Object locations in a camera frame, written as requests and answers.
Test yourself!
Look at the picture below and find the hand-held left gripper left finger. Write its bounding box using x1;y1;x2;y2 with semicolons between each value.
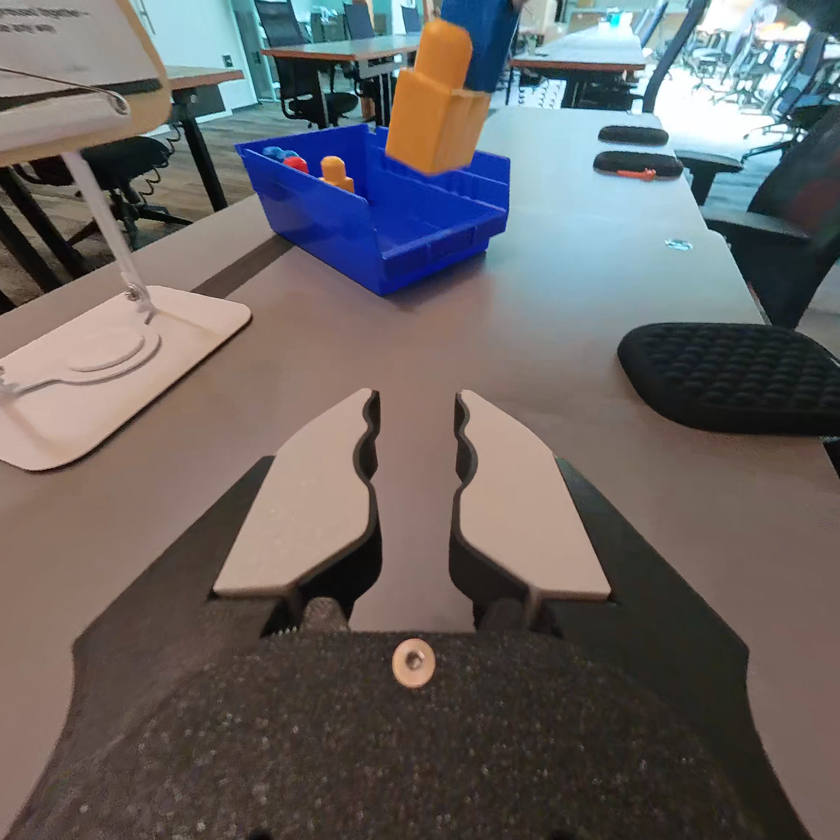
212;387;385;623

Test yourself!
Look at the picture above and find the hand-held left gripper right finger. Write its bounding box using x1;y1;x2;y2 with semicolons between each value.
448;388;613;627

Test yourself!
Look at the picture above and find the blue plastic bin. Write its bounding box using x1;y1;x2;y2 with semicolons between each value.
235;125;511;298

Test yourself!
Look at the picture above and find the yellow single-stud block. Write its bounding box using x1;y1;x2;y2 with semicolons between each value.
320;155;356;195

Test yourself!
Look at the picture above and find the yellow two-stud block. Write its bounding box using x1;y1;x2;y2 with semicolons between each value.
385;18;493;177

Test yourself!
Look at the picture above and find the white document stand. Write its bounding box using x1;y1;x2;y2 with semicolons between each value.
0;66;253;472

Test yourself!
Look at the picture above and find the black mesh chair armrest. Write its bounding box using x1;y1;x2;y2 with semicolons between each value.
617;322;840;436

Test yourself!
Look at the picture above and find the black mesh office chair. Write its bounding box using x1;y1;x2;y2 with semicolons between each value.
675;105;840;329

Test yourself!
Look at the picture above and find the black mesh pad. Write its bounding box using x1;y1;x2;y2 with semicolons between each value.
592;151;685;179
597;125;670;147

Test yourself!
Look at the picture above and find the wood-edged office table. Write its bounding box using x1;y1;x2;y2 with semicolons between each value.
260;34;424;126
163;66;247;212
508;23;647;109

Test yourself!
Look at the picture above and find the printed instruction sheet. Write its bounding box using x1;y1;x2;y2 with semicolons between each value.
0;0;161;99

